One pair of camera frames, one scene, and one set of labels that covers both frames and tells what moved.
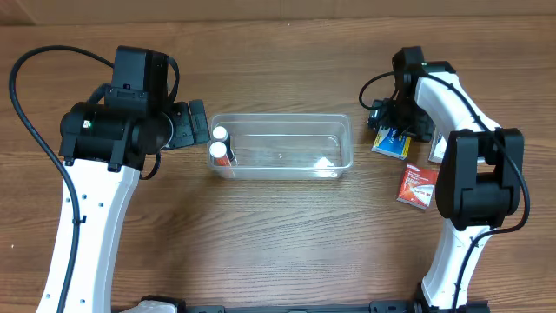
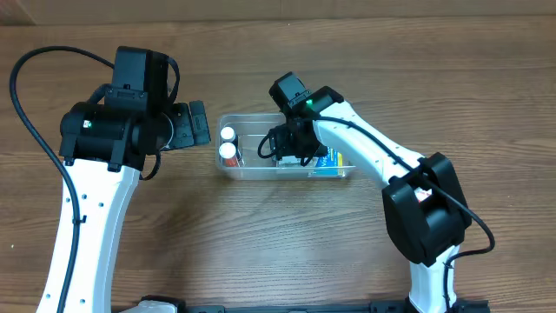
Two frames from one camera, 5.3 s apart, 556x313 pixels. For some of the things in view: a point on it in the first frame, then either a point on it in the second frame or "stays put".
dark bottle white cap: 221,143 -> 228,135
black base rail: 375,307 stays put
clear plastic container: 286,146 stays put
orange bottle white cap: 218,150 -> 228,151
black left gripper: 191,126 stays put
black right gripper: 387,116 -> 287,142
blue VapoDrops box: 389,142 -> 330,164
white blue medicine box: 438,149 -> 289,162
